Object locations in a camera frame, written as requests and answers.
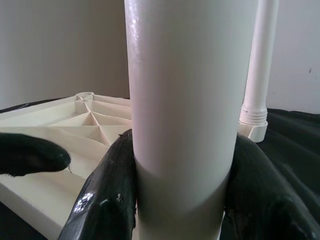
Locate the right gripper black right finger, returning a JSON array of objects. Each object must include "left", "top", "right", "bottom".
[{"left": 223, "top": 132, "right": 320, "bottom": 240}]

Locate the white plastic table top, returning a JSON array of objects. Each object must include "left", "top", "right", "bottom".
[{"left": 0, "top": 91, "right": 269, "bottom": 235}]

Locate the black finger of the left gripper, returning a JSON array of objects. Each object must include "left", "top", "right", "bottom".
[{"left": 0, "top": 132, "right": 72, "bottom": 177}]

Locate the white plastic table leg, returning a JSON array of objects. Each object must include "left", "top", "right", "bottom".
[
  {"left": 239, "top": 0, "right": 280, "bottom": 126},
  {"left": 124, "top": 0, "right": 254, "bottom": 240}
]

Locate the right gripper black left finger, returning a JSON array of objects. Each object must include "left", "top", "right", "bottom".
[{"left": 58, "top": 128, "right": 138, "bottom": 240}]

